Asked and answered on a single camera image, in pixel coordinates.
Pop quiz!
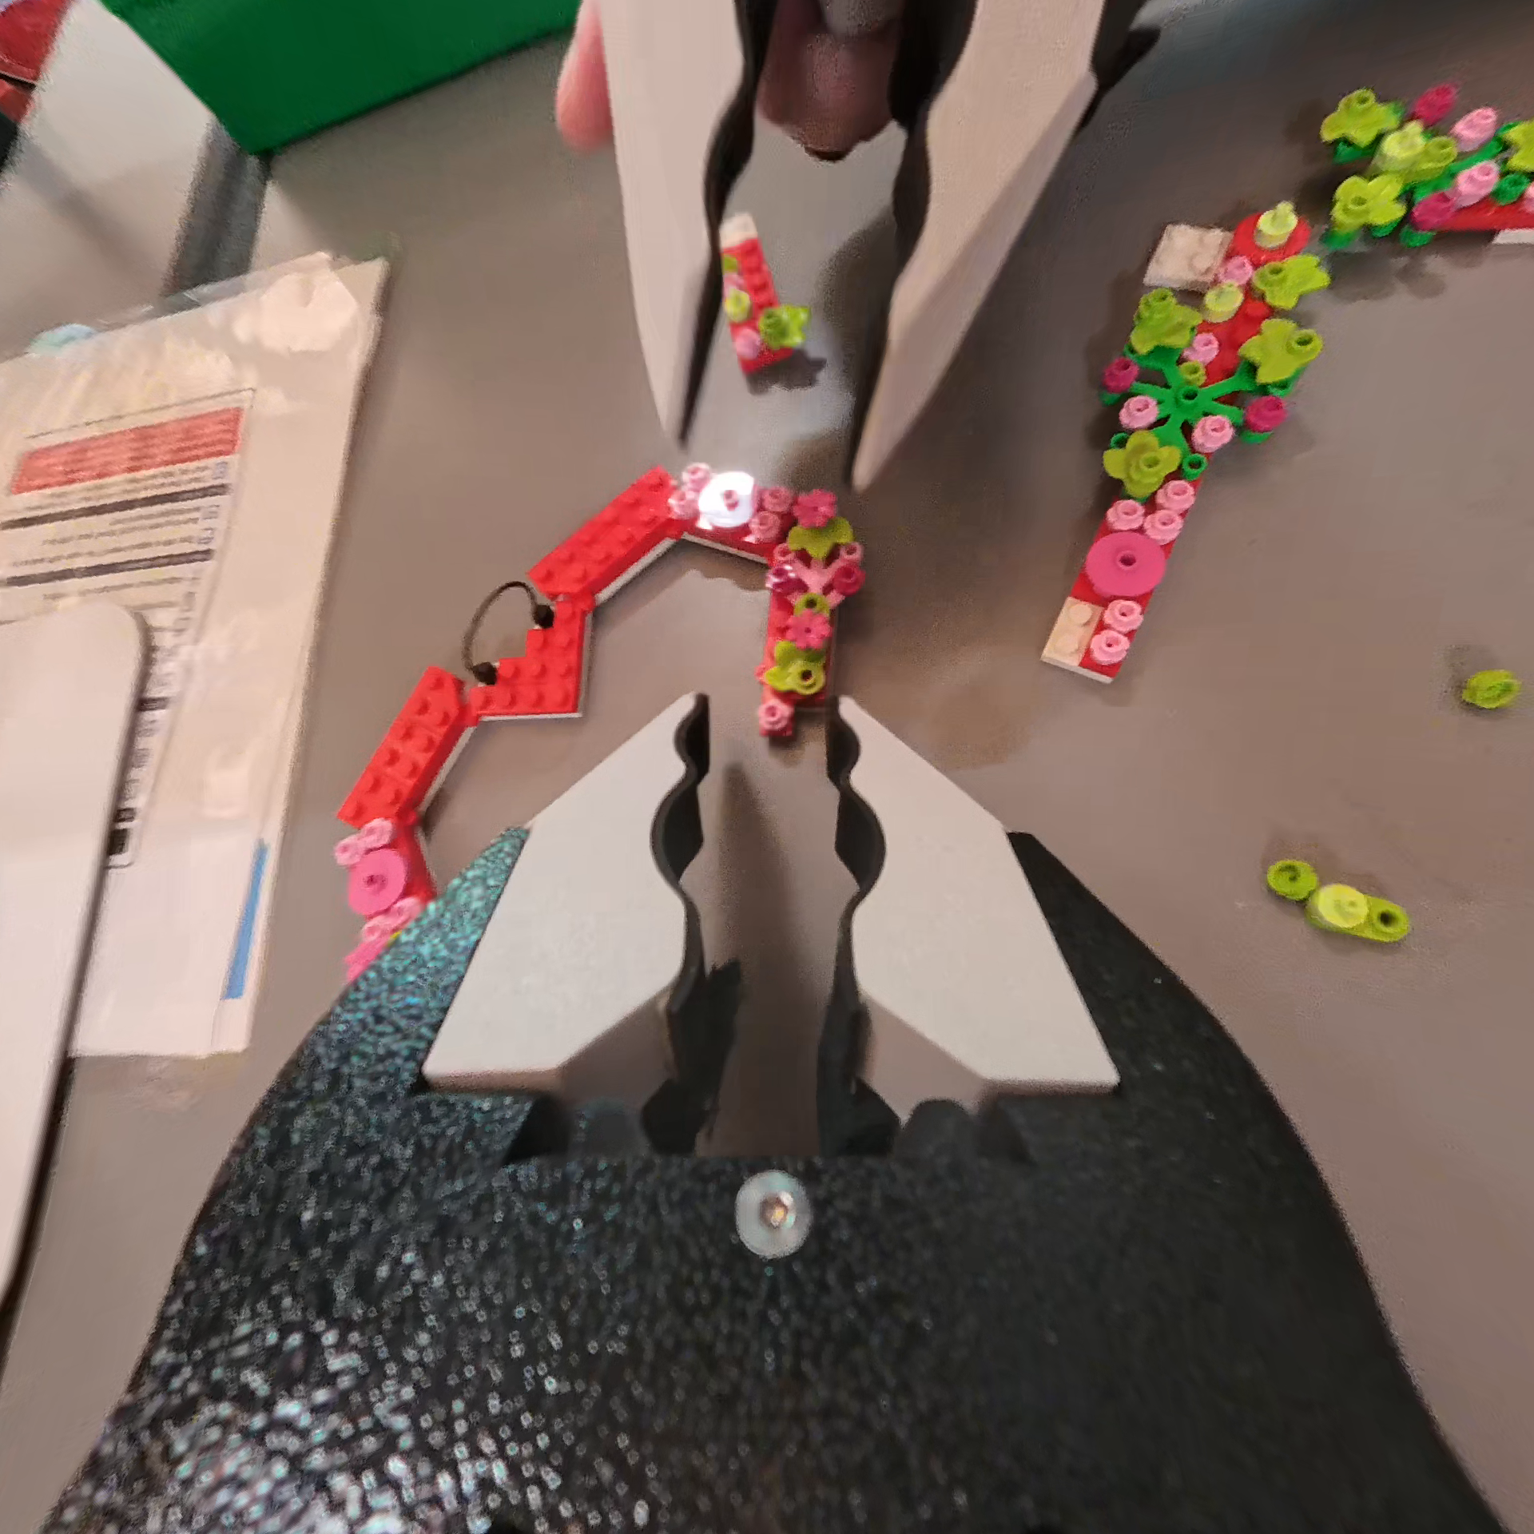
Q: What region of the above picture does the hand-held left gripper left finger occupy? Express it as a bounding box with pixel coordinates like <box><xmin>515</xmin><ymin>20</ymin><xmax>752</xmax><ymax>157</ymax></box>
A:
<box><xmin>420</xmin><ymin>690</ymin><xmax>741</xmax><ymax>1157</ymax></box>

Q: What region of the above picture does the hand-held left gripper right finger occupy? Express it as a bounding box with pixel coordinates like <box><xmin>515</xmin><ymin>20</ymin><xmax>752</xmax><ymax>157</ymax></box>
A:
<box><xmin>818</xmin><ymin>695</ymin><xmax>1125</xmax><ymax>1157</ymax></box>

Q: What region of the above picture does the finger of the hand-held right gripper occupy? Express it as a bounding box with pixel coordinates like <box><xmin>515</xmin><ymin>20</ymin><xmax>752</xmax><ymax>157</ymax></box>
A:
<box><xmin>849</xmin><ymin>0</ymin><xmax>1106</xmax><ymax>485</ymax></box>
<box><xmin>597</xmin><ymin>0</ymin><xmax>779</xmax><ymax>442</ymax></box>

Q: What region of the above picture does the short red flowered lego piece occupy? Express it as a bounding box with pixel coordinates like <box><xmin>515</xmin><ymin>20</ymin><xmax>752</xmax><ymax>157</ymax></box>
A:
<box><xmin>715</xmin><ymin>213</ymin><xmax>814</xmax><ymax>372</ymax></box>

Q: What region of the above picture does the red lego heart half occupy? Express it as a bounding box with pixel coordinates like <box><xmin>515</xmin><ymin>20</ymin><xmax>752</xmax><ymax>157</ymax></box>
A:
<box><xmin>336</xmin><ymin>465</ymin><xmax>867</xmax><ymax>986</ymax></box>

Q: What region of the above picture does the lime lego plate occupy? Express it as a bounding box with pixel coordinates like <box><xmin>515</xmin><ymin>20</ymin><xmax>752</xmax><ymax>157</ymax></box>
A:
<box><xmin>1303</xmin><ymin>882</ymin><xmax>1411</xmax><ymax>946</ymax></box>

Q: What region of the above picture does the person's right hand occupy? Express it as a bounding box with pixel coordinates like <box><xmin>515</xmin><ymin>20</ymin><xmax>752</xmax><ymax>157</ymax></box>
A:
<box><xmin>555</xmin><ymin>0</ymin><xmax>913</xmax><ymax>162</ymax></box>

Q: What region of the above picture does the green plastic bin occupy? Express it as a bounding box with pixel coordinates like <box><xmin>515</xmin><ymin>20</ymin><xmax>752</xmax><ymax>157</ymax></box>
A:
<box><xmin>102</xmin><ymin>0</ymin><xmax>582</xmax><ymax>155</ymax></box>

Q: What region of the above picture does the long red flowered brick strip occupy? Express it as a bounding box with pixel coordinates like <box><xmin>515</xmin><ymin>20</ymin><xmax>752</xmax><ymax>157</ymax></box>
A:
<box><xmin>1041</xmin><ymin>201</ymin><xmax>1331</xmax><ymax>685</ymax></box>

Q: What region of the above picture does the clear plastic bag with papers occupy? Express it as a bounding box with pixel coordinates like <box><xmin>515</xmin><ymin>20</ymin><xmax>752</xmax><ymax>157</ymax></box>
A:
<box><xmin>0</xmin><ymin>252</ymin><xmax>390</xmax><ymax>1059</ymax></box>

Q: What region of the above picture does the white rounded card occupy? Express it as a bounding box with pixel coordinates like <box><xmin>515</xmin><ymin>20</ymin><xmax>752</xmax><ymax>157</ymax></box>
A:
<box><xmin>0</xmin><ymin>602</ymin><xmax>151</xmax><ymax>1296</ymax></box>

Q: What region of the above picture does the red object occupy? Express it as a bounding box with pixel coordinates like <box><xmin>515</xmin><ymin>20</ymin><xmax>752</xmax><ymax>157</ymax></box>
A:
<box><xmin>0</xmin><ymin>0</ymin><xmax>73</xmax><ymax>86</ymax></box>

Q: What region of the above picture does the black string loop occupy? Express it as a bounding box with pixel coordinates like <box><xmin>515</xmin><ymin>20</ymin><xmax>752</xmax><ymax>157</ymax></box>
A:
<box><xmin>465</xmin><ymin>580</ymin><xmax>558</xmax><ymax>690</ymax></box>

